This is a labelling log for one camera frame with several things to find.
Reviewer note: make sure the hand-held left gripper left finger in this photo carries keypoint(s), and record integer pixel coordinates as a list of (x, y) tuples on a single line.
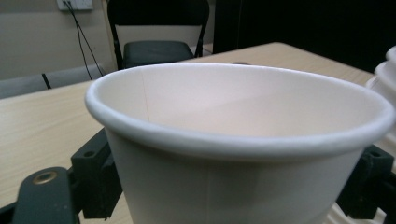
[(95, 180)]

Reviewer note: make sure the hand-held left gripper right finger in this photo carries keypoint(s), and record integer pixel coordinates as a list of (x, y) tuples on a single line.
[(367, 186)]

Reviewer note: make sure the stack of white cups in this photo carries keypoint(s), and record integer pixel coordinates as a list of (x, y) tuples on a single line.
[(386, 77)]

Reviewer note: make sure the white paper cup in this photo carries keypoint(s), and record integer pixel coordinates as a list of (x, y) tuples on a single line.
[(218, 193)]

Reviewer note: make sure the black folding chair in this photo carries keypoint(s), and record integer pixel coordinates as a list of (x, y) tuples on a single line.
[(155, 51)]

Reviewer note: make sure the dark curtain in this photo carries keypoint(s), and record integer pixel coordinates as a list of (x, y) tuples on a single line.
[(295, 21)]

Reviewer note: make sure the white wall socket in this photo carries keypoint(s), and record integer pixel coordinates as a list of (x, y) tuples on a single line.
[(76, 4)]

